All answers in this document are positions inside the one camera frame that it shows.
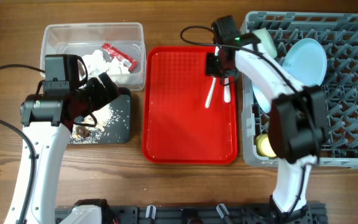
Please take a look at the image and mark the red serving tray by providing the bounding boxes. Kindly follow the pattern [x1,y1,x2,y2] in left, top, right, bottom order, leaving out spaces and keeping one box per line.
[142,46,238,165]

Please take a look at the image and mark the green bowl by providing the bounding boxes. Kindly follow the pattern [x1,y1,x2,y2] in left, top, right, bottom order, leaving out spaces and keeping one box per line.
[252,28,277,58]

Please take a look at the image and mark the white plastic spoon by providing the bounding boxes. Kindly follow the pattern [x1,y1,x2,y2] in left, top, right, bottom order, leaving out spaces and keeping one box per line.
[204,77,216,108]

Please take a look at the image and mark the light blue plate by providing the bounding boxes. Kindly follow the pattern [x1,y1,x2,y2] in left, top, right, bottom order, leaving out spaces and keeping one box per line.
[282,38,327,86]

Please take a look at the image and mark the rice and peanut leftovers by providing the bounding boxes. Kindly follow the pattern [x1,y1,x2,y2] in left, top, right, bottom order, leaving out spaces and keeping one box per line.
[70,104,127,144]

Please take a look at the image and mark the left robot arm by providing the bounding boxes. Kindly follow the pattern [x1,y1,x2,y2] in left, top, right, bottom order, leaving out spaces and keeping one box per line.
[5,54,121,223]

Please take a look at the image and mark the grey dishwasher rack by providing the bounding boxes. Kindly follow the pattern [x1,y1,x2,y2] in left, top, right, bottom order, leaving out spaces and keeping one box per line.
[241,11,358,169]

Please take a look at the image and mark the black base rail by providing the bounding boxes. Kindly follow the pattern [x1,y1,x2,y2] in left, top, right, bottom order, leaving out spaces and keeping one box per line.
[54,203,327,224]

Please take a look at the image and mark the light blue bowl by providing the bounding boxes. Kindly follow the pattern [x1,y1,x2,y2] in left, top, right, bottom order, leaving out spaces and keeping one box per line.
[252,82,272,113]

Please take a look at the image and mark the black plastic tray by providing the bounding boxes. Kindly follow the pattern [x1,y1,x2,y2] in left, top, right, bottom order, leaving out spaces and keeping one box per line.
[68,87,132,145]

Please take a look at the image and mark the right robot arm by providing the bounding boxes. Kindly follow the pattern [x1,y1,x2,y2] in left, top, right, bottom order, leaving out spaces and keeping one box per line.
[206,32,328,223]

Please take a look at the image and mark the clear plastic bin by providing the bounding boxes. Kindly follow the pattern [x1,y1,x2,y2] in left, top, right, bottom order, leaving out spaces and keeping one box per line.
[40,22,146,91]

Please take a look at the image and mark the pink plastic fork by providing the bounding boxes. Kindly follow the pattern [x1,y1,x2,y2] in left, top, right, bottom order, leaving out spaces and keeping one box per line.
[224,77,231,103]

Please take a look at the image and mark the red snack wrapper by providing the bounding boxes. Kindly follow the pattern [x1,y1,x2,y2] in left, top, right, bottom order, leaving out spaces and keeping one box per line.
[102,43,138,72]

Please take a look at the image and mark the yellow cup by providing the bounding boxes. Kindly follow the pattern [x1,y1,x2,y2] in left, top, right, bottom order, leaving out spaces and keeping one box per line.
[255,134,276,158]

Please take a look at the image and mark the white tissue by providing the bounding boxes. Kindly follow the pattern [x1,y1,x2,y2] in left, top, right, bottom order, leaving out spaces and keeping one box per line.
[82,50,130,75]

